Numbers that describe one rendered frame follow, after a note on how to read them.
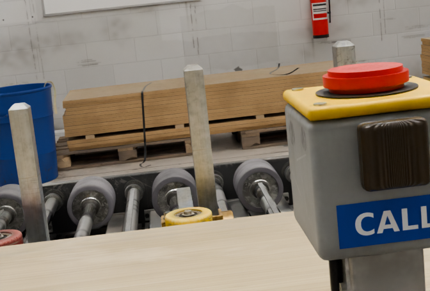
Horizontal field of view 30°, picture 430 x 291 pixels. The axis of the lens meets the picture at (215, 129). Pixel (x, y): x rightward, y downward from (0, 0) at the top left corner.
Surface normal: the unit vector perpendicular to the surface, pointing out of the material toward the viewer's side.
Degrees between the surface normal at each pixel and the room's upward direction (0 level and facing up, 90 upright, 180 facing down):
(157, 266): 0
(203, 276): 0
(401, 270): 90
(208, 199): 90
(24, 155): 90
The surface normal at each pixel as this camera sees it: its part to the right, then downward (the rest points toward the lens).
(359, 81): -0.28, 0.19
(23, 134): 0.07, 0.17
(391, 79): 0.42, 0.11
